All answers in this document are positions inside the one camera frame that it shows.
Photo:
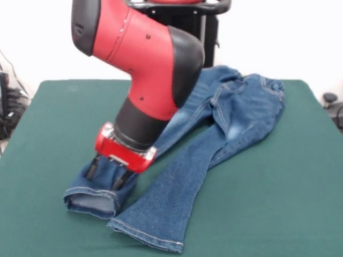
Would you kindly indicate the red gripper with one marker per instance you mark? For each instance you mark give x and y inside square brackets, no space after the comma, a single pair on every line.
[123,152]

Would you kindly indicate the red robot arm base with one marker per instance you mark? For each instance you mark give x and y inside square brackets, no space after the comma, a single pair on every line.
[174,1]

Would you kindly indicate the blue denim jeans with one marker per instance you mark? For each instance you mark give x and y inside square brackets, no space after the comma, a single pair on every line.
[227,120]

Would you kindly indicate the dark green table cloth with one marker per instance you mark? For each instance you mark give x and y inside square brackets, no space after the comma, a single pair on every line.
[281,187]

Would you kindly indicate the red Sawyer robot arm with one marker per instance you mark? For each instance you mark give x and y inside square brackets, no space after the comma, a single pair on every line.
[139,53]

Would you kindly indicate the black round knob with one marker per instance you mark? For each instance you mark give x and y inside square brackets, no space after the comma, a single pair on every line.
[330,97]

